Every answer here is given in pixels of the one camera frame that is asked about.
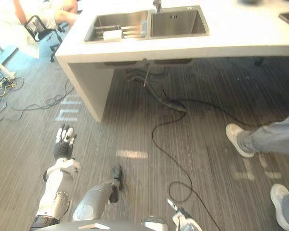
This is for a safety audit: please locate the seated person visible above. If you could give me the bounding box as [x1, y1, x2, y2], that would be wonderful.
[13, 0, 79, 30]

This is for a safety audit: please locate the white table leg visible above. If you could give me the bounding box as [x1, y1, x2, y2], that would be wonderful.
[0, 53, 16, 80]

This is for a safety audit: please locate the white cup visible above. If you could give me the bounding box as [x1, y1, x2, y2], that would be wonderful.
[103, 29, 123, 41]

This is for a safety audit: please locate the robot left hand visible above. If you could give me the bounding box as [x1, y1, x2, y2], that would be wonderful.
[52, 123, 78, 161]

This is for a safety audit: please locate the white kitchen island counter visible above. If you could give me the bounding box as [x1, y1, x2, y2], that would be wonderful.
[54, 0, 289, 123]

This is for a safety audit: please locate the black office chair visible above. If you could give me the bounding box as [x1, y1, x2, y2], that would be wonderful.
[24, 15, 71, 63]

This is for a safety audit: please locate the long black floor cable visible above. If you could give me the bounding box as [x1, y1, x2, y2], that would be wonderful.
[151, 98, 270, 231]

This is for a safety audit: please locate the robot silver left leg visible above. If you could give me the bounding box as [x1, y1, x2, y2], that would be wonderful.
[72, 163, 124, 222]

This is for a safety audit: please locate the standing person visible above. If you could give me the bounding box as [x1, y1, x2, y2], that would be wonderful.
[225, 109, 289, 231]

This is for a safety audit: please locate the stainless steel double sink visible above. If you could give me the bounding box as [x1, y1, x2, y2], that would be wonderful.
[84, 5, 210, 43]

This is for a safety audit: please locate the metal sink drain rack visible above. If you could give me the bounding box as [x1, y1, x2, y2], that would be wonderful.
[93, 25, 145, 39]

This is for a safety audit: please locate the yellow cable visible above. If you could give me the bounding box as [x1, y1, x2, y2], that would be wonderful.
[0, 77, 17, 98]

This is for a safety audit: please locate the dark corrugated drain hose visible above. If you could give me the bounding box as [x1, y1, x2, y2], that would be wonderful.
[126, 68, 186, 113]

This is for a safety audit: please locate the thin black tangled cable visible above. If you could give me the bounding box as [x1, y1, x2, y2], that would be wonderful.
[0, 78, 75, 123]

